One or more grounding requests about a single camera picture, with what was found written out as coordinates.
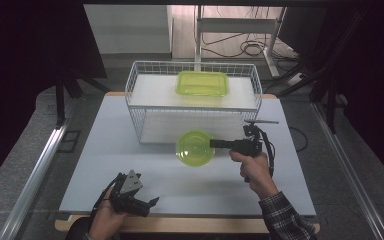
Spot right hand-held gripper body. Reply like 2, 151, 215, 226
229, 118, 280, 158

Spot dark curtain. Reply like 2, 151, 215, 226
0, 0, 108, 195
341, 0, 384, 193

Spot white metal desk frame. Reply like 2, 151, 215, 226
194, 4, 287, 78

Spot black metal stand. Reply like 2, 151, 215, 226
265, 6, 375, 135
53, 64, 112, 130

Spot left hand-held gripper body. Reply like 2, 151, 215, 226
108, 169, 152, 218

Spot white cabinet panel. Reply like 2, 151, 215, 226
83, 4, 175, 55

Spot person's left hand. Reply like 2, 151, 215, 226
88, 187, 128, 240

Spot left hand-held gripper cable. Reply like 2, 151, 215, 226
92, 173, 121, 214

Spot round green-lidded clear container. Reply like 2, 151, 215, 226
175, 129, 216, 168

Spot aluminium rail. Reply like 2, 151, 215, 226
0, 99, 78, 240
309, 100, 384, 240

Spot black floor cables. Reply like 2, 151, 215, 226
201, 32, 298, 60

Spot right hand-held gripper cable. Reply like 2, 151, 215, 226
255, 127, 277, 178

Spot rectangular green-lidded clear container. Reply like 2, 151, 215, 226
174, 70, 231, 98

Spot thin black floor cable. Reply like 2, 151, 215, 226
288, 125, 310, 153

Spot white wire shelf rack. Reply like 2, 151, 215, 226
124, 60, 264, 145

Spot hand-held gripper cable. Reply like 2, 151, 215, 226
92, 173, 121, 214
255, 127, 277, 178

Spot person's right hand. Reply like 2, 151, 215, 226
228, 149, 280, 201

